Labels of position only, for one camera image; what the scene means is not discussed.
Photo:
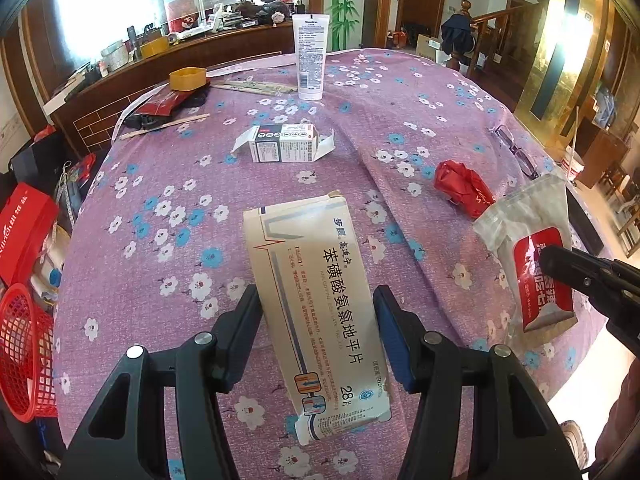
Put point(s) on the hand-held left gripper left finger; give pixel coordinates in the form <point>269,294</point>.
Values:
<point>250,310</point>

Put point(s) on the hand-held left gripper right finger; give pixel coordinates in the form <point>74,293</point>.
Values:
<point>390,330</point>

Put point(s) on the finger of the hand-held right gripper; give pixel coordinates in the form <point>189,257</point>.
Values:
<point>565,260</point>
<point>627,337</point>

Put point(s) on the wet wipes pack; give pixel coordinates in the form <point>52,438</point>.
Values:
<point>520,230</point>

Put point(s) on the large white medicine box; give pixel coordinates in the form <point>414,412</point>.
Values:
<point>315,310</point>

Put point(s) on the red plastic basket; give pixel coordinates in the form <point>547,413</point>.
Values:
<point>25,355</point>

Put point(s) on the person's leg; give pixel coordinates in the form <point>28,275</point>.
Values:
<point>622,410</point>

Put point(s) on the wooden chair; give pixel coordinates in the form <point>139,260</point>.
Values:
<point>625,210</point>

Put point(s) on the purple floral tablecloth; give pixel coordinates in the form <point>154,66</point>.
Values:
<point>175,260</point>

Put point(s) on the white bucket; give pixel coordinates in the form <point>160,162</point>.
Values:
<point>572,165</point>

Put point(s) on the eyeglasses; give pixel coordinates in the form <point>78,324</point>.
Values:
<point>525,160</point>

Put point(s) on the person's shoe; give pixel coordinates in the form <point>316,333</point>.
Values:
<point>574,442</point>

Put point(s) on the crumpled red wrapper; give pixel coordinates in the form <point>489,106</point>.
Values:
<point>462,187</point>

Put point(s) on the small white medicine box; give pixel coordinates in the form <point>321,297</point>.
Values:
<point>285,145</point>

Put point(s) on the wooden chopstick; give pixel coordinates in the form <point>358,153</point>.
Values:
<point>165,125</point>

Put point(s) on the colourful plastic bag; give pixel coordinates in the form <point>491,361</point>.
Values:
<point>75,180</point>

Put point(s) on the packaged chopsticks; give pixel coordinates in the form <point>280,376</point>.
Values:
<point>255,87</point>

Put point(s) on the flat red packet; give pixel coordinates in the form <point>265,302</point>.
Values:
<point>162,104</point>

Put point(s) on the gold pillar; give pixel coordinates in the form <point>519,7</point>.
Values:
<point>565,35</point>

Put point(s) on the red gift box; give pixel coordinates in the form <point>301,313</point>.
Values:
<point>25,235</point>

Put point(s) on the yellow box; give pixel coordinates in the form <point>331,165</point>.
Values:
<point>187,79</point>

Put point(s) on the cardboard box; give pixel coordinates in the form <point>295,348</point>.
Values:
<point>427,49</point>

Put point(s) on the wooden sideboard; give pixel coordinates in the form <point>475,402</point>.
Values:
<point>100,105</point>

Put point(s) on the white lotion tube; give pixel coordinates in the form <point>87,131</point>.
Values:
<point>310,55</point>

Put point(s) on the dark blue paper bag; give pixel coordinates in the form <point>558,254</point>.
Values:
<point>30,160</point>

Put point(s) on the yellow tin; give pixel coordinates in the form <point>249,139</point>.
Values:
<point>154,47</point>

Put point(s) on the wooden door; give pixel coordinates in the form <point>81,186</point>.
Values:
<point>422,0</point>

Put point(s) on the wooden stair post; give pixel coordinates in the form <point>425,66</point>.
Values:
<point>462,35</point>

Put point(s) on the green bamboo wall decal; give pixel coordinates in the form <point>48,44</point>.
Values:
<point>342,5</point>

